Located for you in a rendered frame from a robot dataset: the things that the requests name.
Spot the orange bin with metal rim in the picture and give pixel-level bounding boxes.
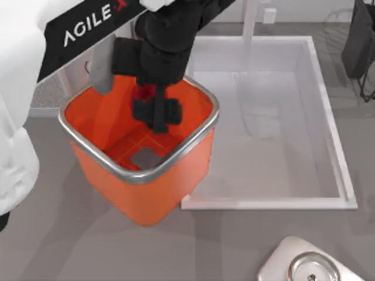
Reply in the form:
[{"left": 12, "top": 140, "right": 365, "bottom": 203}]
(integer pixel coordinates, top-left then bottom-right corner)
[{"left": 58, "top": 74, "right": 220, "bottom": 227}]

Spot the white sink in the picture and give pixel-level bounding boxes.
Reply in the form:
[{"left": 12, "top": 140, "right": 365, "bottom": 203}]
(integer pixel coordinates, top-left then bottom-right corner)
[{"left": 180, "top": 35, "right": 359, "bottom": 211}]

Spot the tall white tap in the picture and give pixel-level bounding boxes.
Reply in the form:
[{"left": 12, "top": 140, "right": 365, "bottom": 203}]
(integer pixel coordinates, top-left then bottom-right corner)
[{"left": 241, "top": 0, "right": 260, "bottom": 61}]

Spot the silver rounded scale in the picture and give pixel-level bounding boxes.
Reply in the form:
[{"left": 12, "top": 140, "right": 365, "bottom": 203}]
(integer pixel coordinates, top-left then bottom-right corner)
[{"left": 257, "top": 235, "right": 367, "bottom": 281}]

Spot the black folding stand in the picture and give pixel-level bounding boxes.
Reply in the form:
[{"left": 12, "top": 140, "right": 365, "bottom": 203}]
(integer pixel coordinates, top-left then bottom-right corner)
[{"left": 340, "top": 0, "right": 375, "bottom": 104}]

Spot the white wall socket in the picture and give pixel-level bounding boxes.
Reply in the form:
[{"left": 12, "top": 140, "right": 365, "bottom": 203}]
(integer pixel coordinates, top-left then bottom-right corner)
[{"left": 262, "top": 8, "right": 277, "bottom": 25}]

